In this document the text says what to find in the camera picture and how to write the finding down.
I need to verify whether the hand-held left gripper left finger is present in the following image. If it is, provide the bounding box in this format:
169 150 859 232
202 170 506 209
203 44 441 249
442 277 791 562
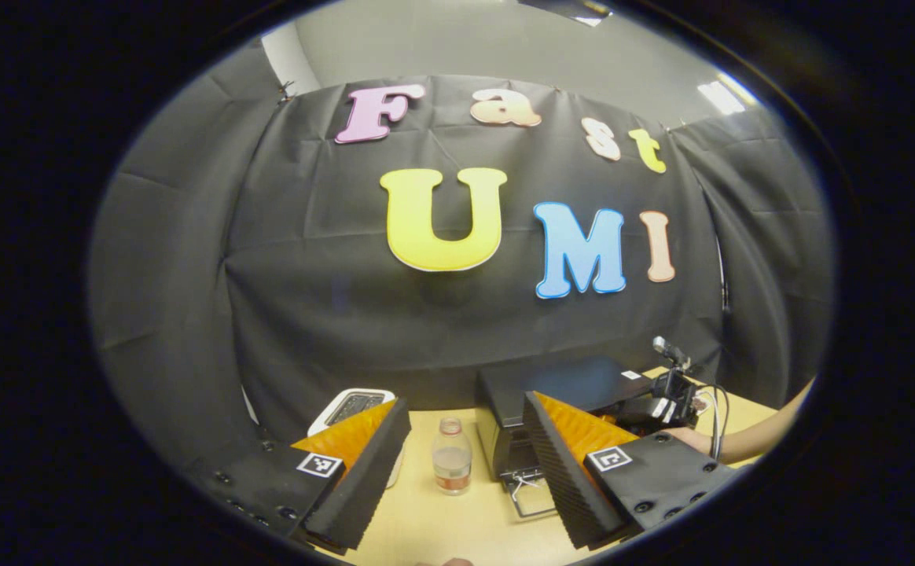
186 397 413 551

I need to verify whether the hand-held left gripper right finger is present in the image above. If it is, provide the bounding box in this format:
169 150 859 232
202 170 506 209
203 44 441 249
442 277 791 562
520 391 739 551

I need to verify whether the black electric oven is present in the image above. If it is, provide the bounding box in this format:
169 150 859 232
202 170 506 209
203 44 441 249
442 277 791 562
476 355 656 520

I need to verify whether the white toaster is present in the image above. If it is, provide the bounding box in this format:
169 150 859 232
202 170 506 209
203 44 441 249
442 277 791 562
307 388 405 490

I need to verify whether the clear bottle with red label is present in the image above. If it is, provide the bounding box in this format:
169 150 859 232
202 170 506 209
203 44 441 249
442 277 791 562
432 417 473 496

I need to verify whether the black backdrop cloth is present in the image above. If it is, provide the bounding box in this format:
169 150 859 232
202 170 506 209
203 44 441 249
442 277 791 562
88 39 834 472

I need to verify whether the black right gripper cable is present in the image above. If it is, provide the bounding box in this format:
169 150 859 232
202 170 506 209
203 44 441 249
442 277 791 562
693 384 731 461

